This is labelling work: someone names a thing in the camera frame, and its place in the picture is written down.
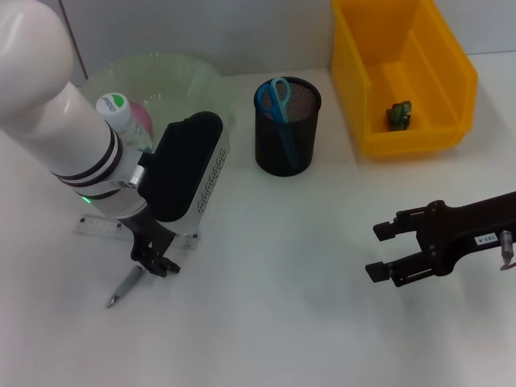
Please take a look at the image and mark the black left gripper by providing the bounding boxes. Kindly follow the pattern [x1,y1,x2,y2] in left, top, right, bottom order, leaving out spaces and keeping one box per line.
[118,211,181,279]

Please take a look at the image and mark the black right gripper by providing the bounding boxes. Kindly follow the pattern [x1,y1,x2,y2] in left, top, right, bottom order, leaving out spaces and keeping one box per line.
[365,191,516,288]

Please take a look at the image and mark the grey white ballpoint pen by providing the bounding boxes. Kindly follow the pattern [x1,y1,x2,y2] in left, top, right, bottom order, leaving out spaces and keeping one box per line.
[104,265,145,310]

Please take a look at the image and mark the green plastic scrap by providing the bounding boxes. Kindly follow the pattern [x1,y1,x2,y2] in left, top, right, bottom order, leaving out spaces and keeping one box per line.
[385,100,414,130]

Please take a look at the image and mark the pink peach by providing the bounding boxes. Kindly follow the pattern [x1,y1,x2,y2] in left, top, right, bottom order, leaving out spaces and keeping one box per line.
[128,102,156,137]

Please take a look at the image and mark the clear water bottle green label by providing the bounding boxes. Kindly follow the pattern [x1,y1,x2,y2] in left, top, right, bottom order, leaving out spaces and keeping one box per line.
[95,93,155,153]

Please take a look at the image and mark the blue scissors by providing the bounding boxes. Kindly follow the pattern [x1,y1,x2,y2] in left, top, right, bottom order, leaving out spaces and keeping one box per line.
[257,77,302,169]

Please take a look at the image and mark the clear plastic ruler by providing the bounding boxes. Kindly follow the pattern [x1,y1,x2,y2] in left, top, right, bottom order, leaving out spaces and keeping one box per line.
[72,215,202,250]

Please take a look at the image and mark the black mesh pen holder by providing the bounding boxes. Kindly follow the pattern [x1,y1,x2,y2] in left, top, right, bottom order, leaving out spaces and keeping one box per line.
[252,76,323,177]

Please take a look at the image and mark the green glass fruit plate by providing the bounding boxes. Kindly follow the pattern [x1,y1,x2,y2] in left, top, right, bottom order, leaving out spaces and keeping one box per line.
[76,50,239,130]

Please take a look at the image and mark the yellow plastic bin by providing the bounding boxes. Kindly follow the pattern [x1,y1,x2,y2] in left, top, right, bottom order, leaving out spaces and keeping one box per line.
[331,0,479,159]

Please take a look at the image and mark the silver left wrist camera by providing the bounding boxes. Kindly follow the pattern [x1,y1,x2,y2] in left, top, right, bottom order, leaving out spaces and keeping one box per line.
[135,111,231,238]

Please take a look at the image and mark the right gripper cable with plug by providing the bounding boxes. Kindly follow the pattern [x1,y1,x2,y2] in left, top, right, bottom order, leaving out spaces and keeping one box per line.
[498,230,516,272]

